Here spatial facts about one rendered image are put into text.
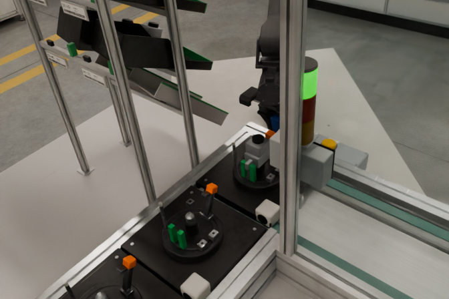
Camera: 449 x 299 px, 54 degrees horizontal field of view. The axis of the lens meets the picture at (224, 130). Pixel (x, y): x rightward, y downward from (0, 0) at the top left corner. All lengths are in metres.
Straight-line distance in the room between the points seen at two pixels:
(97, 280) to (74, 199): 0.41
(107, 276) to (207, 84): 0.96
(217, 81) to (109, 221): 0.76
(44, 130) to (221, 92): 1.85
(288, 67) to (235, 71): 1.12
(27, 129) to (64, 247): 2.17
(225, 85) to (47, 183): 0.74
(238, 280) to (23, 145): 2.45
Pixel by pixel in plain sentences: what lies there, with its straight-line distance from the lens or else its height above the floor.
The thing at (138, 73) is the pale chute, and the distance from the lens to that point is 1.22.
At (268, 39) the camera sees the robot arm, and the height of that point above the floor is 1.34.
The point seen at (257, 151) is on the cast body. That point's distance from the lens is 1.08.
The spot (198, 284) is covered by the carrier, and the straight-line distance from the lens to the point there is 0.95.
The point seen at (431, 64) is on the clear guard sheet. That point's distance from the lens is 0.61.
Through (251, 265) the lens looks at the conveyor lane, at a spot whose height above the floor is 0.96.
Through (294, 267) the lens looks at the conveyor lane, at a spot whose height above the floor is 0.93.
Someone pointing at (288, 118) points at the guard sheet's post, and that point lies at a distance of 0.75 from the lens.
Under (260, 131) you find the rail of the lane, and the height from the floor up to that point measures 0.96.
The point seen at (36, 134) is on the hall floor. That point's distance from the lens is 3.29.
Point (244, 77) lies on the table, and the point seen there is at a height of 0.86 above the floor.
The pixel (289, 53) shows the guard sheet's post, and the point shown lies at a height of 1.45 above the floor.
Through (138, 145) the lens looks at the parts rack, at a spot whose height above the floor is 1.12.
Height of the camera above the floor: 1.78
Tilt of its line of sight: 38 degrees down
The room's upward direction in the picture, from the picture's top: 5 degrees counter-clockwise
